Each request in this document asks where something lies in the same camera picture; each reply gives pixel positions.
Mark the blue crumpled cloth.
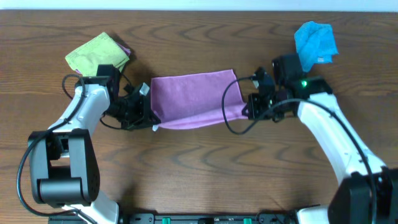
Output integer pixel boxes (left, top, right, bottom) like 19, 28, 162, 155
294, 21, 339, 72

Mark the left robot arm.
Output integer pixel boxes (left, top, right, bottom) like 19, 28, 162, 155
17, 65, 160, 223

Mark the left black cable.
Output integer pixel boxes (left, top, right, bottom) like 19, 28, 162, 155
16, 73, 131, 224

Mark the black cable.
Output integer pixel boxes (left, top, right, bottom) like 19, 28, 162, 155
221, 76, 379, 224
16, 73, 131, 224

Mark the green folded cloth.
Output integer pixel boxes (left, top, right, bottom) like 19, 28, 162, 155
65, 32, 131, 77

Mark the right black cable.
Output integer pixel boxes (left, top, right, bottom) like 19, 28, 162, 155
221, 76, 379, 224

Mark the purple microfiber cloth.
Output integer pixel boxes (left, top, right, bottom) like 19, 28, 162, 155
150, 69, 246, 129

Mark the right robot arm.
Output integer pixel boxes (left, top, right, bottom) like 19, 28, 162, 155
242, 54, 397, 223

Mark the purple cloth under green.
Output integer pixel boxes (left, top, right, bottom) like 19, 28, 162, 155
74, 43, 131, 77

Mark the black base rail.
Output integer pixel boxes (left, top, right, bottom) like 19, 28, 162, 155
48, 213, 299, 224

